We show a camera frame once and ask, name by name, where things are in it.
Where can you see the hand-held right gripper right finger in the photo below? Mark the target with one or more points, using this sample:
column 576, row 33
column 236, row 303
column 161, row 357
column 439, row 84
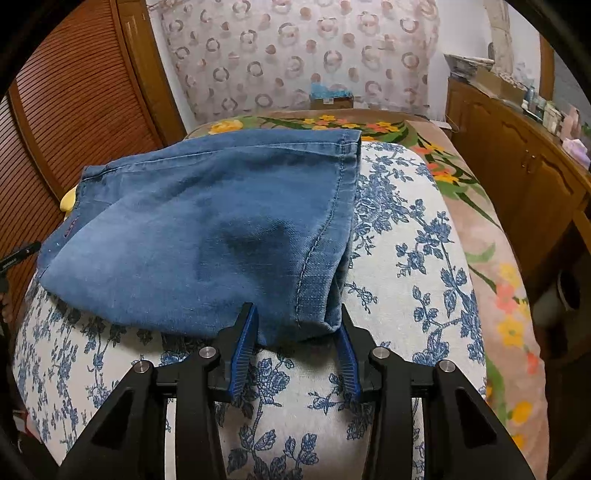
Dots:
column 348, row 364

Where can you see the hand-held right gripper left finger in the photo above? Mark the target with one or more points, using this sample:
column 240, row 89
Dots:
column 242, row 353

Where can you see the blue denim pants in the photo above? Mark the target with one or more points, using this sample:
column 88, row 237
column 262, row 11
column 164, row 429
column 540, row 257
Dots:
column 207, row 221

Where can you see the white blue floral blanket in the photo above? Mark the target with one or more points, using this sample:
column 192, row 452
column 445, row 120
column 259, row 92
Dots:
column 406, row 258

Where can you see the brown louvered wooden wardrobe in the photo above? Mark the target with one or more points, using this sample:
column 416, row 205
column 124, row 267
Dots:
column 83, row 92

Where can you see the pink flower print blanket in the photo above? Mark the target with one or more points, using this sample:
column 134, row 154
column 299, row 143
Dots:
column 489, row 240

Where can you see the white round container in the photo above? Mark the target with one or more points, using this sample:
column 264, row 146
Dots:
column 554, row 300

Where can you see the cardboard box with blue contents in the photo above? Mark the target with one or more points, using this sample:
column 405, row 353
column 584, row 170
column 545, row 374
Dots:
column 330, row 98

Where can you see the brown wooden cabinet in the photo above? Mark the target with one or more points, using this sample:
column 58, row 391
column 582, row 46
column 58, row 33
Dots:
column 521, row 152

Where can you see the circle print curtain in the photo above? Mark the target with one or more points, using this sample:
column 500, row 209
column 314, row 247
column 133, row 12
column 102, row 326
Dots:
column 277, row 55

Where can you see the lilac tissue pack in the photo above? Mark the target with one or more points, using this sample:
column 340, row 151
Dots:
column 577, row 151

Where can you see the open cardboard box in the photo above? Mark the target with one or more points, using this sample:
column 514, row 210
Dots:
column 501, row 85

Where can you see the stack of papers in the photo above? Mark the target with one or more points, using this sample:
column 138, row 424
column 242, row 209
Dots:
column 466, row 64

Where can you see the pink bottle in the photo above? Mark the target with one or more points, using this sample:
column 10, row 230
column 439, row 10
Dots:
column 574, row 122

